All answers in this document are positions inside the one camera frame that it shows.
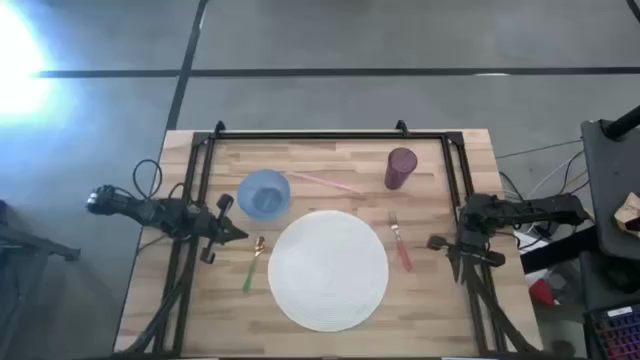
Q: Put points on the backlit rainbow keyboard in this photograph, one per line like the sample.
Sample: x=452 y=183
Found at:
x=617 y=332

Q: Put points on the white paper sheet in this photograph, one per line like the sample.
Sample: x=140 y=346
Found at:
x=530 y=242

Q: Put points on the black desk pole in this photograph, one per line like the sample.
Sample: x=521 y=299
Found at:
x=622 y=125

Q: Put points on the white round woven placemat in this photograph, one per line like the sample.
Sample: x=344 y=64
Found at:
x=327 y=272

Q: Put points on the dark grey side desk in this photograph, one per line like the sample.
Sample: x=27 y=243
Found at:
x=610 y=200

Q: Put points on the crumpled brown paper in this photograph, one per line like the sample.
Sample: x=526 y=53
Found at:
x=629 y=212

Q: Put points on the black aluminium rig frame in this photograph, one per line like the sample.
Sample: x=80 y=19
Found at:
x=325 y=135

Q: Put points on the small red object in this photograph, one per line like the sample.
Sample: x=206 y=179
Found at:
x=542 y=294

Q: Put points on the light blue plastic bowl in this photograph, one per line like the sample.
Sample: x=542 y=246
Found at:
x=263 y=197

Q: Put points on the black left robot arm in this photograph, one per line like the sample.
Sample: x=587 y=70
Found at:
x=150 y=212

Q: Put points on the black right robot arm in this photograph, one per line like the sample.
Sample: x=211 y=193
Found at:
x=540 y=207

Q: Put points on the black wheeled stand base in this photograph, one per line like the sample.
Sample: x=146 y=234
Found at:
x=30 y=245

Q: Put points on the purple plastic tumbler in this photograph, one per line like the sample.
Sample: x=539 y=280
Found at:
x=400 y=167

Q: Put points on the pink drinking straw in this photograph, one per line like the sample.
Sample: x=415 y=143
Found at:
x=325 y=182

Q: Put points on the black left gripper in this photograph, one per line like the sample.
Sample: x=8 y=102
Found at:
x=210 y=227

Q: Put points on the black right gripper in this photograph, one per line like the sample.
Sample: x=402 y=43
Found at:
x=475 y=249

